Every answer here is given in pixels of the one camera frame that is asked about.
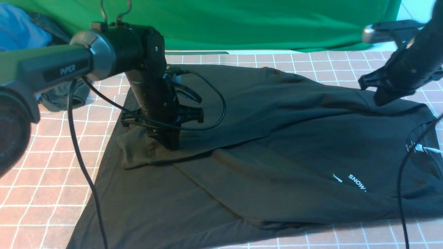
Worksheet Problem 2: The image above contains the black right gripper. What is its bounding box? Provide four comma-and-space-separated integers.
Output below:
359, 35, 442, 106

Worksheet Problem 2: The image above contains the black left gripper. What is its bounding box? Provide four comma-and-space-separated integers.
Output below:
120, 69, 204, 151

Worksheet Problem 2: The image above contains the dark gray long-sleeve top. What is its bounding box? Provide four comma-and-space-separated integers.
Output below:
95, 65, 439, 249

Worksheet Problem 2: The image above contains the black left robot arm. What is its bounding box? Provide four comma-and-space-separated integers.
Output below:
1, 21, 204, 176

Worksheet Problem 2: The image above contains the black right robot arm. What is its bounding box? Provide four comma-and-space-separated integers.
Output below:
359, 0, 443, 106

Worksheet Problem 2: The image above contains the green backdrop cloth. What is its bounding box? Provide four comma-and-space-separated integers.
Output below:
0, 0, 402, 53

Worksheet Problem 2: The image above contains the dark gray crumpled garment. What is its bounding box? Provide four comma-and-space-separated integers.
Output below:
29, 12, 90, 112

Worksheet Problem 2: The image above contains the blue crumpled garment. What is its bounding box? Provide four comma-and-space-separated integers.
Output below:
0, 3, 52, 52

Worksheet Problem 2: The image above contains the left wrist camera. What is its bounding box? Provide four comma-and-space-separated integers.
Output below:
163, 67, 202, 104

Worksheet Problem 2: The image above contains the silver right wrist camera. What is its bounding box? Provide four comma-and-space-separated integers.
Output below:
361, 19, 425, 46

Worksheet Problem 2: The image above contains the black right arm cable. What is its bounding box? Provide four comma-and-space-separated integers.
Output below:
397, 114, 443, 249

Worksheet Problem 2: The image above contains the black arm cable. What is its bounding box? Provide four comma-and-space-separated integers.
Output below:
397, 114, 443, 249
67, 69, 227, 249

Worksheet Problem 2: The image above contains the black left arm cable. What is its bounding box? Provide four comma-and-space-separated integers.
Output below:
67, 69, 227, 249

